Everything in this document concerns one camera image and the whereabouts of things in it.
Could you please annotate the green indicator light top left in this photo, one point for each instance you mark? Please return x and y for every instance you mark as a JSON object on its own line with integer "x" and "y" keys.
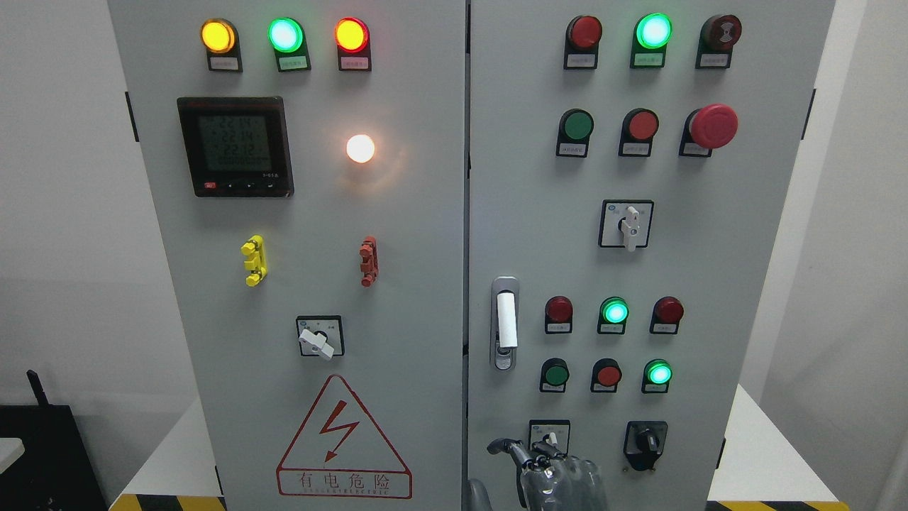
{"x": 289, "y": 41}

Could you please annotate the yellow terminal connector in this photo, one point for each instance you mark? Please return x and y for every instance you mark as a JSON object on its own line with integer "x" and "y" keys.
{"x": 255, "y": 260}

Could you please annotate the red-orange indicator light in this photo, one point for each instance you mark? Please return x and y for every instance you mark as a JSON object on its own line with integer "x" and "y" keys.
{"x": 353, "y": 45}

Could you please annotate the green lit indicator top right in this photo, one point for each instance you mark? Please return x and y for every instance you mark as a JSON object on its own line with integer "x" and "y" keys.
{"x": 651, "y": 36}

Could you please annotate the silver door latch handle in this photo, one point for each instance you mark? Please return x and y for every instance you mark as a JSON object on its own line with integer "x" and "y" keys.
{"x": 504, "y": 322}

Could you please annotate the white rotary switch lower right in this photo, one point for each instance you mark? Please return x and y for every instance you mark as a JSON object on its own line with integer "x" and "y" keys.
{"x": 553, "y": 431}

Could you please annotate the yellow indicator light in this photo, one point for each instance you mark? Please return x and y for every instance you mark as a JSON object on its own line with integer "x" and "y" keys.
{"x": 221, "y": 41}

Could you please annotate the black digital power meter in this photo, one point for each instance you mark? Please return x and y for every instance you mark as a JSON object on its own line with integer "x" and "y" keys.
{"x": 237, "y": 146}

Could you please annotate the dark red indicator middle right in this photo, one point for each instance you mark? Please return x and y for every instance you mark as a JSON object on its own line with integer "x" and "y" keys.
{"x": 666, "y": 315}

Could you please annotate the black box with antenna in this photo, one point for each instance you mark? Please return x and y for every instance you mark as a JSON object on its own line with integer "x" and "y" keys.
{"x": 55, "y": 472}

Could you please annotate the green push button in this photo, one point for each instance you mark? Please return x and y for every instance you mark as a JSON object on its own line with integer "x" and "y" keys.
{"x": 554, "y": 375}
{"x": 574, "y": 131}

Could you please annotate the green push button lower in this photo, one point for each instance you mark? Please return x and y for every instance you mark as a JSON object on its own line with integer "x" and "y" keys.
{"x": 554, "y": 375}

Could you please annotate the grey cabinet door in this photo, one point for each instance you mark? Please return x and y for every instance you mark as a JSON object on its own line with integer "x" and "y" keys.
{"x": 404, "y": 335}
{"x": 536, "y": 216}

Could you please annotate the green lit indicator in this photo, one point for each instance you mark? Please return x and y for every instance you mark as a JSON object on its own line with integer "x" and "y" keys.
{"x": 656, "y": 377}
{"x": 613, "y": 313}
{"x": 651, "y": 36}

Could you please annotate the white rotary switch left door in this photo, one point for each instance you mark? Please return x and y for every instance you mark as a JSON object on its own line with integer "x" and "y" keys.
{"x": 320, "y": 336}

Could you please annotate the white glowing indicator light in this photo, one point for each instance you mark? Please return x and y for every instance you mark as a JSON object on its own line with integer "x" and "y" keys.
{"x": 360, "y": 148}

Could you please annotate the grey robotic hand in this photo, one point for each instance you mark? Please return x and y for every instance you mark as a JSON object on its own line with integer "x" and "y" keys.
{"x": 550, "y": 479}

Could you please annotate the red push button lower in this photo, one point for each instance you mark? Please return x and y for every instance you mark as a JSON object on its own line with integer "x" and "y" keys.
{"x": 606, "y": 375}

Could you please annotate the red terminal connector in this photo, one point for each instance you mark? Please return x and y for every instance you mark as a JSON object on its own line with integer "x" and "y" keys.
{"x": 368, "y": 264}

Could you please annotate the green lit indicator middle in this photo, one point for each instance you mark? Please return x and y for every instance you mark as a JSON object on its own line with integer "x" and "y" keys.
{"x": 613, "y": 313}

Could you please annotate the black selector knob switch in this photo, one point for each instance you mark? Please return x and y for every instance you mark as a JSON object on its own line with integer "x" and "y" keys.
{"x": 644, "y": 443}

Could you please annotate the red push button upper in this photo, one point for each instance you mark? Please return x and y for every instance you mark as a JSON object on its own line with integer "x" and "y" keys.
{"x": 637, "y": 133}

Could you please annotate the green push button upper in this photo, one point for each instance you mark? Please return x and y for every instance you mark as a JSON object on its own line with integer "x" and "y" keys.
{"x": 574, "y": 131}

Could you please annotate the red electric hazard warning sticker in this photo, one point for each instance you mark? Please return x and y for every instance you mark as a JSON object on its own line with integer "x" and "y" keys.
{"x": 340, "y": 451}

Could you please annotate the dark red buzzer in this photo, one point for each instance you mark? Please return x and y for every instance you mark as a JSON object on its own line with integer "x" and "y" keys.
{"x": 718, "y": 36}

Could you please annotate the dark red indicator middle left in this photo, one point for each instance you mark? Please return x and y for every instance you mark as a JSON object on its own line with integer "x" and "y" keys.
{"x": 558, "y": 315}

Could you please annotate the white rotary switch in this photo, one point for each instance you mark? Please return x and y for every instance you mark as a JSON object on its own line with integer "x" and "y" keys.
{"x": 625, "y": 223}
{"x": 553, "y": 431}

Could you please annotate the green lit indicator lower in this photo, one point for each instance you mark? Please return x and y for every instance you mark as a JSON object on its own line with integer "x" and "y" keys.
{"x": 656, "y": 377}

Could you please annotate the white rotary switch upper right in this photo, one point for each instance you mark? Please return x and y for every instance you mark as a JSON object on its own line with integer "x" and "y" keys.
{"x": 625, "y": 223}

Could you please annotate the dark red indicator top row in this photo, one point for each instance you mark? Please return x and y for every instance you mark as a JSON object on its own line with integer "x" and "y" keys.
{"x": 582, "y": 37}

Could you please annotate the red push button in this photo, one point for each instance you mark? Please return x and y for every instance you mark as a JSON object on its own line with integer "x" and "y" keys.
{"x": 606, "y": 375}
{"x": 637, "y": 133}

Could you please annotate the red emergency stop mushroom button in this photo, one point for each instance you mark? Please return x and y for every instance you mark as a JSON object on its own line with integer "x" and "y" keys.
{"x": 706, "y": 129}

